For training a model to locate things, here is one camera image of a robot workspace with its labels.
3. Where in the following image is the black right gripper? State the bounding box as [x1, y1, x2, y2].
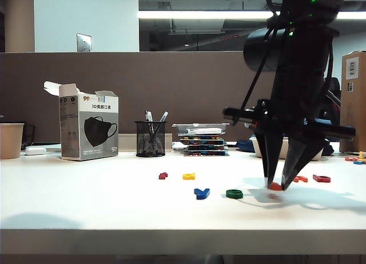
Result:
[222, 98, 357, 191]

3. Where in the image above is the blue letter y magnet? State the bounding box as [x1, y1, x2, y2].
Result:
[194, 187, 211, 201]

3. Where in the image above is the colourful magnet letter pack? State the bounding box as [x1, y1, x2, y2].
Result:
[183, 145, 229, 152]
[180, 135, 225, 142]
[182, 150, 230, 158]
[187, 140, 227, 147]

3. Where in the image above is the beige pulp food tray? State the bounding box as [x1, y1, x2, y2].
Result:
[250, 135, 324, 162]

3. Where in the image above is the brown cardboard box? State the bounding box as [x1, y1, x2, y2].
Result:
[339, 50, 366, 154]

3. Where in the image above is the black office chair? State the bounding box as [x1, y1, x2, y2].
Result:
[323, 77, 343, 126]

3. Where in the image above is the clear plastic case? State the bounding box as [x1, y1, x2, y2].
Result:
[172, 122, 230, 138]

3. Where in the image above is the black mesh pen holder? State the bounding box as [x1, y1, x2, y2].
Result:
[134, 121, 166, 158]

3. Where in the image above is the brown desk partition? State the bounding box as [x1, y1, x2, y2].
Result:
[0, 50, 293, 146]

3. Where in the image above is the white ceiling light strip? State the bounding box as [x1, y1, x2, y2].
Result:
[138, 10, 366, 20]

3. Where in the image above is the grey face mask box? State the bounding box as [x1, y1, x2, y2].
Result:
[43, 81, 120, 162]

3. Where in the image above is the white earbuds case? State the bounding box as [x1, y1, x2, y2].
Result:
[25, 147, 47, 156]

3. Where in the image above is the small black container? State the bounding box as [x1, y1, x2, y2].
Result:
[22, 125, 37, 149]

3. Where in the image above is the brown paper cup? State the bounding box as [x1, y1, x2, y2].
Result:
[0, 122, 26, 160]

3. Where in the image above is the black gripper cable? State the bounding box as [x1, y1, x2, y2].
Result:
[233, 6, 287, 125]

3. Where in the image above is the metal wall plate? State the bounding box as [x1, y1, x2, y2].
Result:
[76, 33, 93, 53]

